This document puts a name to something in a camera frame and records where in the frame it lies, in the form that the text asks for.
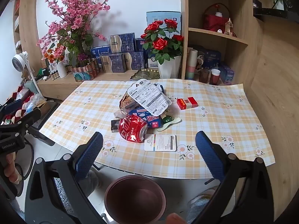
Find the wooden shelf unit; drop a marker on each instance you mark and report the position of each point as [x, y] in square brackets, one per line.
[184, 28]

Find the white ribbed vase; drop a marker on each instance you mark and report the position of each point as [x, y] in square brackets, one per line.
[62, 70]

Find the dark blue crumpled packet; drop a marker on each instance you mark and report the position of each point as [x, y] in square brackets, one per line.
[159, 87]

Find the maroon plastic bin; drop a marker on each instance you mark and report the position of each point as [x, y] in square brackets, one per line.
[135, 198]

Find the red white cigarette box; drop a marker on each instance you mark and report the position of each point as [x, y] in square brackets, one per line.
[186, 103]

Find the orange artificial flowers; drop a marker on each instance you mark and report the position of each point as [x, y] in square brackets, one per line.
[52, 56]

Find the blue gold gift box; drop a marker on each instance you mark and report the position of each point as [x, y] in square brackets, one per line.
[135, 60]
[122, 42]
[112, 63]

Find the red artificial rose plant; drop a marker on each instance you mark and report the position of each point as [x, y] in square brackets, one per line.
[161, 42]

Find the narrow wooden side shelf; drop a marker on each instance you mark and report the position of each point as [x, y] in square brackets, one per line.
[28, 28]

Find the green gold leaf tray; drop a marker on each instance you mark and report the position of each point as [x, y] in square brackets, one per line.
[144, 74]

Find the purple box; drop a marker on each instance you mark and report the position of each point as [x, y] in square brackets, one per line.
[226, 74]

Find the green snack wrapper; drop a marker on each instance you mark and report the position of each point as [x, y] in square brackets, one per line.
[167, 120]

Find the red white checkered cloth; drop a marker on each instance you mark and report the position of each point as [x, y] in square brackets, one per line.
[19, 100]

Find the glass perfume bottle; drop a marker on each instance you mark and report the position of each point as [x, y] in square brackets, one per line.
[229, 26]

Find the stack of pastel cups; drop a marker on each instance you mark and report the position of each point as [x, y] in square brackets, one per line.
[191, 63]

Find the crushed red soda can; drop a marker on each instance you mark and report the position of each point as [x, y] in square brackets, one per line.
[130, 127]

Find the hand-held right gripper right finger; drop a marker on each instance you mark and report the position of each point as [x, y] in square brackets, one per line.
[209, 154]

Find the black wall shelf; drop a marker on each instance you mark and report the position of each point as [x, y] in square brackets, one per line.
[275, 15]

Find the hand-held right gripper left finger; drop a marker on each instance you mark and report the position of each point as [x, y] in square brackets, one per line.
[90, 154]

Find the pink artificial blossom plant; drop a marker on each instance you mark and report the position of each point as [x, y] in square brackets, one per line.
[74, 21]

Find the blue white round-logo box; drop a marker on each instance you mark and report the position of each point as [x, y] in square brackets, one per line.
[152, 61]

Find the white desk fan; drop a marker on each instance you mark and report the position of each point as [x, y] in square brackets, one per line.
[19, 61]

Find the dark blue picture box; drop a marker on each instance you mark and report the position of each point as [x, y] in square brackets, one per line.
[211, 58]

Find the white blister pack card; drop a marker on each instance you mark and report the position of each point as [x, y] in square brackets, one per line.
[149, 98]

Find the brown cup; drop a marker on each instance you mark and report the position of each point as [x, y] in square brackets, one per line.
[204, 75]

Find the corrugated striped planter box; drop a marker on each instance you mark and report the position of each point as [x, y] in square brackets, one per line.
[86, 72]

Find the cream plastic spoon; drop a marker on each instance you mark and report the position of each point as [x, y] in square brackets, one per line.
[174, 121]

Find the red paper cup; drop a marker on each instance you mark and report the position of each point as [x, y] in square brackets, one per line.
[215, 77]

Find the white faceted flower pot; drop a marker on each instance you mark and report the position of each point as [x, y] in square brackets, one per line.
[169, 67]

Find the small dark blue box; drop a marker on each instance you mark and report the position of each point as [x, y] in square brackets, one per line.
[140, 44]

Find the small black box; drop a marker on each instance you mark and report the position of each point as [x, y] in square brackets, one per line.
[115, 126]

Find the black flat appliance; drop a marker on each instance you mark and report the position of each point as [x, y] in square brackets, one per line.
[45, 119]

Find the white printed card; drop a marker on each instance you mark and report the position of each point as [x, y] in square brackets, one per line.
[161, 143]

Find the large light blue box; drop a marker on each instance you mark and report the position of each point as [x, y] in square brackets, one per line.
[161, 16]

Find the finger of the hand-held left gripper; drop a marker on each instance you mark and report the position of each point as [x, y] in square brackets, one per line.
[11, 106]
[30, 118]

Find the person's left hand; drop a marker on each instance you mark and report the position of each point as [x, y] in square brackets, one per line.
[11, 169]

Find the row of small brown bottles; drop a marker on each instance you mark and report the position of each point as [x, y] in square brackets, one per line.
[52, 75]

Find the blue white carton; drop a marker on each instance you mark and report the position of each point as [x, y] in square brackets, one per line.
[149, 120]

